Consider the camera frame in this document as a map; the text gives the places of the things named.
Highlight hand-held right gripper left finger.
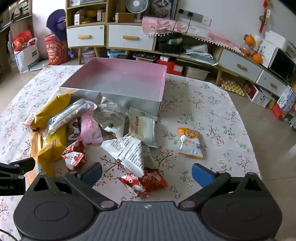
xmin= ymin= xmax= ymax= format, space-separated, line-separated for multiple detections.
xmin=26 ymin=162 xmax=118 ymax=210

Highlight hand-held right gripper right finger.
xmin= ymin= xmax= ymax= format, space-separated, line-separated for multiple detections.
xmin=179 ymin=163 xmax=271 ymax=209

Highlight orange brown snack packet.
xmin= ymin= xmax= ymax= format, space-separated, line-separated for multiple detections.
xmin=25 ymin=132 xmax=70 ymax=186

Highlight red white candy packet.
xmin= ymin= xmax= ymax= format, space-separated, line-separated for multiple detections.
xmin=61 ymin=137 xmax=88 ymax=172

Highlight orange white snack packet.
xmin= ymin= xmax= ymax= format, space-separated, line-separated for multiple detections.
xmin=178 ymin=127 xmax=204 ymax=159

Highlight red snack packet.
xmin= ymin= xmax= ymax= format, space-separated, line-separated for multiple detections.
xmin=117 ymin=173 xmax=151 ymax=198
xmin=138 ymin=169 xmax=169 ymax=193

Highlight white nut snack packet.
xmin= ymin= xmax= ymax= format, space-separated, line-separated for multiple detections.
xmin=100 ymin=136 xmax=152 ymax=178
xmin=93 ymin=92 xmax=127 ymax=139

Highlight pink snack packet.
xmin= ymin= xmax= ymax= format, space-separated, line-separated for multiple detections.
xmin=80 ymin=108 xmax=103 ymax=147

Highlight small red white packet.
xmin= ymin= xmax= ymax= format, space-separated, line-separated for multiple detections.
xmin=22 ymin=113 xmax=38 ymax=127

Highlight large yellow snack packet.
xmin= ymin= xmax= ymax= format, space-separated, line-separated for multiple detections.
xmin=30 ymin=93 xmax=72 ymax=131

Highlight blue white clear snack packet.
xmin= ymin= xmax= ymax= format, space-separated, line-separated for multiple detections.
xmin=47 ymin=98 xmax=98 ymax=138

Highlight cream pastry snack packet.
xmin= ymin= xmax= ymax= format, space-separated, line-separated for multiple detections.
xmin=128 ymin=106 xmax=158 ymax=148

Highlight pink silver cardboard box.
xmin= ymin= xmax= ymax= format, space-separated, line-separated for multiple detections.
xmin=59 ymin=57 xmax=167 ymax=116

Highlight floral tablecloth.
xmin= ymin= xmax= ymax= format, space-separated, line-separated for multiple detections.
xmin=0 ymin=64 xmax=263 ymax=241

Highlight yellow egg tray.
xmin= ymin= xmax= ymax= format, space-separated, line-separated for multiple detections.
xmin=220 ymin=78 xmax=246 ymax=97

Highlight red printed package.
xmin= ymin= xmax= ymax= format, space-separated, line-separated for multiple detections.
xmin=242 ymin=82 xmax=258 ymax=100

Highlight white printed floor box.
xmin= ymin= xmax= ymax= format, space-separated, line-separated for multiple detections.
xmin=250 ymin=82 xmax=273 ymax=108

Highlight long wooden media stand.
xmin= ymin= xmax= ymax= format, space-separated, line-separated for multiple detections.
xmin=156 ymin=35 xmax=296 ymax=98

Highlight red floor box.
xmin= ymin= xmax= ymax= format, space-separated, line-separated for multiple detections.
xmin=271 ymin=103 xmax=291 ymax=121

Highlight white shopping bag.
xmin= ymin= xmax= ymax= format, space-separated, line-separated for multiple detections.
xmin=13 ymin=37 xmax=41 ymax=74

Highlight red cardboard box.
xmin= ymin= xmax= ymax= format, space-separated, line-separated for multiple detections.
xmin=156 ymin=55 xmax=185 ymax=75

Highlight white drawer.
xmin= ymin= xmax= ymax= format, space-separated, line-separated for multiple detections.
xmin=256 ymin=70 xmax=289 ymax=97
xmin=67 ymin=25 xmax=105 ymax=48
xmin=218 ymin=49 xmax=263 ymax=82
xmin=108 ymin=24 xmax=157 ymax=51

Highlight blue white carton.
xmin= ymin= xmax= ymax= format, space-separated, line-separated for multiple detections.
xmin=276 ymin=85 xmax=296 ymax=122

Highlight red patterned bag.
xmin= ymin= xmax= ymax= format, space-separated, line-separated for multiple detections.
xmin=44 ymin=34 xmax=70 ymax=66

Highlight small clear storage bin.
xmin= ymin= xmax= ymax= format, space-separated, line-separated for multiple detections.
xmin=82 ymin=49 xmax=97 ymax=64

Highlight pile of plastic bags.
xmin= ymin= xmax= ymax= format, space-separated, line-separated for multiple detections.
xmin=180 ymin=44 xmax=219 ymax=66

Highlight blue storage bin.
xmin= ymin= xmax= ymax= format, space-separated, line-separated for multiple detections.
xmin=107 ymin=49 xmax=130 ymax=60

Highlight red gift bag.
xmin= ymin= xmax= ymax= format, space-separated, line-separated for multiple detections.
xmin=12 ymin=29 xmax=35 ymax=52

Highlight black lidded storage bin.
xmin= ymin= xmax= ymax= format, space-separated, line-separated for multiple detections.
xmin=132 ymin=52 xmax=158 ymax=63

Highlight black basket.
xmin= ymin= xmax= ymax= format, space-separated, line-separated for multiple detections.
xmin=158 ymin=32 xmax=184 ymax=53

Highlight low wooden drawer cabinet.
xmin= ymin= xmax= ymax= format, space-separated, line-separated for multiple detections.
xmin=106 ymin=22 xmax=158 ymax=57

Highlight white blue printed box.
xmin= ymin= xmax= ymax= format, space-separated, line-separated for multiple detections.
xmin=254 ymin=39 xmax=278 ymax=68

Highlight wooden bookshelf desk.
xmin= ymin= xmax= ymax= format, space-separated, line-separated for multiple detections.
xmin=0 ymin=0 xmax=33 ymax=35

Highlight purple plush toy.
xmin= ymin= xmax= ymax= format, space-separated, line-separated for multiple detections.
xmin=46 ymin=9 xmax=68 ymax=42

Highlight tall wooden shelf cabinet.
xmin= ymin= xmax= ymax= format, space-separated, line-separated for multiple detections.
xmin=65 ymin=0 xmax=108 ymax=65

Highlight pink floral cloth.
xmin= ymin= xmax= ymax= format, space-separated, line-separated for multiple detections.
xmin=142 ymin=16 xmax=244 ymax=55

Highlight white foam box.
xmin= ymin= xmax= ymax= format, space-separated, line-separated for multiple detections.
xmin=264 ymin=30 xmax=289 ymax=51

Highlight brown cardboard box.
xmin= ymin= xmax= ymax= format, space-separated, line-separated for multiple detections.
xmin=114 ymin=13 xmax=135 ymax=23

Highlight yellow shelf packages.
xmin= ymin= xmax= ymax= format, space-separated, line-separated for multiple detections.
xmin=84 ymin=9 xmax=98 ymax=24

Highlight framed cat picture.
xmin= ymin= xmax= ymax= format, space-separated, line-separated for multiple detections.
xmin=148 ymin=0 xmax=179 ymax=19

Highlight white desk fan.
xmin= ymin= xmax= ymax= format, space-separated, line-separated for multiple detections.
xmin=126 ymin=0 xmax=149 ymax=23

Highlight grey wall socket strip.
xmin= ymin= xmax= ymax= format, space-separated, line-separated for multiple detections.
xmin=178 ymin=9 xmax=204 ymax=22

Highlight black charger cable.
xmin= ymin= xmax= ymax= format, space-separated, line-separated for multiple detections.
xmin=185 ymin=12 xmax=193 ymax=34
xmin=171 ymin=9 xmax=184 ymax=36

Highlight red wall ornament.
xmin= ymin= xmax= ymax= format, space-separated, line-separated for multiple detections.
xmin=258 ymin=0 xmax=273 ymax=35

